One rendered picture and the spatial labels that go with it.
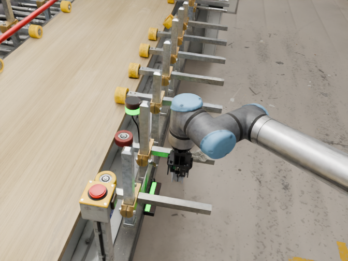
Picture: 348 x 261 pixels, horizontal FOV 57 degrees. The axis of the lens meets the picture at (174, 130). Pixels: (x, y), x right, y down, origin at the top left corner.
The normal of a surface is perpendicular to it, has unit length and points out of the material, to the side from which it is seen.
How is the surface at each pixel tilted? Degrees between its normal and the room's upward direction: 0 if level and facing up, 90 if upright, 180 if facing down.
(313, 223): 0
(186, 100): 5
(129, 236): 0
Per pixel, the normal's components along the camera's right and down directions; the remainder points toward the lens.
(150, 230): 0.07, -0.76
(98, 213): -0.15, 0.63
